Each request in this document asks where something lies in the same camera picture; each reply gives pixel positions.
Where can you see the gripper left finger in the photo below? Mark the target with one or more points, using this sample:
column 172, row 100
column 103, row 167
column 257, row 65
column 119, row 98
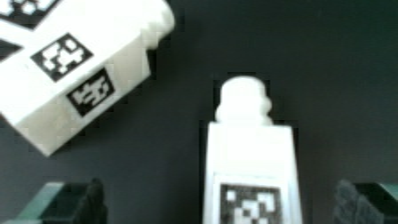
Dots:
column 67, row 203

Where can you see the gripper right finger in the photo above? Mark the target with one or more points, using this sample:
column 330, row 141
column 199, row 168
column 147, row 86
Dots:
column 366, row 203

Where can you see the white table leg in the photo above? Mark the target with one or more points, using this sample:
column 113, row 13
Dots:
column 73, row 61
column 250, row 182

